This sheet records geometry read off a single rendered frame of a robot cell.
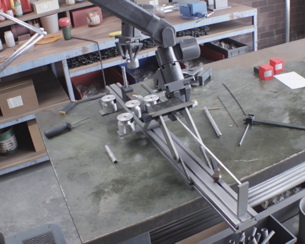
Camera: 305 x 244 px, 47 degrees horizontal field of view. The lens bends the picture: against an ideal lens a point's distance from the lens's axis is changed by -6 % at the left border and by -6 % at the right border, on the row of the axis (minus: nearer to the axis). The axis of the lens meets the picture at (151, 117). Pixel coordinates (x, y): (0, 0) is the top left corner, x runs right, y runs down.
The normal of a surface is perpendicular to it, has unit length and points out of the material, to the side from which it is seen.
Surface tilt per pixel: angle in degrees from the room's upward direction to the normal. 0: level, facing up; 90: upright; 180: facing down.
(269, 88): 0
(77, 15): 91
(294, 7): 90
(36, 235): 0
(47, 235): 0
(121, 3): 82
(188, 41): 86
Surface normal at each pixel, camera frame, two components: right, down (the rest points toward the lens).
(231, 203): -0.11, -0.87
